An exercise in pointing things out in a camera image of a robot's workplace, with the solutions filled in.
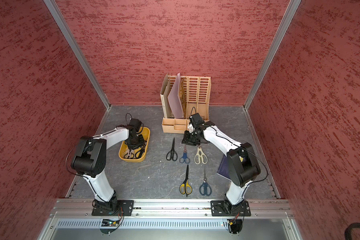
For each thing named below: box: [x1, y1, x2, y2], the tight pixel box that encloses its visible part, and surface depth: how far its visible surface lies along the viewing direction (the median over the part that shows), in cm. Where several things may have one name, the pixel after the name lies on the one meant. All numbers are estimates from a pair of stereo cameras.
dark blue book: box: [216, 154, 231, 179], surface depth 89 cm
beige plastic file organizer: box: [160, 73, 212, 134], surface depth 106 cm
